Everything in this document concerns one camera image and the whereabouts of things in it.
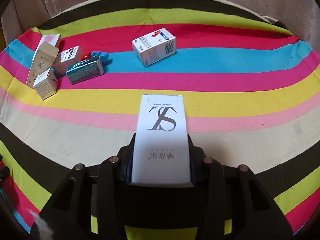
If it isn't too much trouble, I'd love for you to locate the white red-blue medicine box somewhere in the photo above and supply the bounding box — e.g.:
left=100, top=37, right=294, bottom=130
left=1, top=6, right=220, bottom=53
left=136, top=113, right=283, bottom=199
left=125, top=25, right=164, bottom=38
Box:
left=132, top=28, right=176, bottom=67
left=53, top=46, right=82, bottom=75

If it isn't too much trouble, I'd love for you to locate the tall beige printed box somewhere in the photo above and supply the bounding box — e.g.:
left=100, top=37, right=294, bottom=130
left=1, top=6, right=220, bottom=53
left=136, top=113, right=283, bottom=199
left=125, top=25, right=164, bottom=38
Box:
left=25, top=41, right=59, bottom=88

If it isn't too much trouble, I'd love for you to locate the small white cube box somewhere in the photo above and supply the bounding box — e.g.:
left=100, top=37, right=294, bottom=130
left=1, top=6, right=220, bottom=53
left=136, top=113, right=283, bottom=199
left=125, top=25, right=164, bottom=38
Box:
left=33, top=68, right=58, bottom=100

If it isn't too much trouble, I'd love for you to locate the red blue toy car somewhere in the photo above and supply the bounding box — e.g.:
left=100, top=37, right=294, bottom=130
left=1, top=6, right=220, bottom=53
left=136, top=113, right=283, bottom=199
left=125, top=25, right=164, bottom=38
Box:
left=80, top=51, right=109, bottom=64

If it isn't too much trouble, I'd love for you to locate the white pink-stained box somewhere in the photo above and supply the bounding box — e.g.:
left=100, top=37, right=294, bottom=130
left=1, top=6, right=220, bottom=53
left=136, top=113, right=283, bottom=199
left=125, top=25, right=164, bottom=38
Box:
left=32, top=34, right=61, bottom=60

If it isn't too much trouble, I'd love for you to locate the teal printed box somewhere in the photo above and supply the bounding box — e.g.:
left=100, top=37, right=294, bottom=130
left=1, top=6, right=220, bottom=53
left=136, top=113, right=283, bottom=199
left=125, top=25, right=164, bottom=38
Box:
left=66, top=56, right=104, bottom=84

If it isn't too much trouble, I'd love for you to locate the white TS logo box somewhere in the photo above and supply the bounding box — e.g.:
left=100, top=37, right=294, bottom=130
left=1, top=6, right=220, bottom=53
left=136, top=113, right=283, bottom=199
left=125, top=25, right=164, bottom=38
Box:
left=131, top=94, right=191, bottom=187

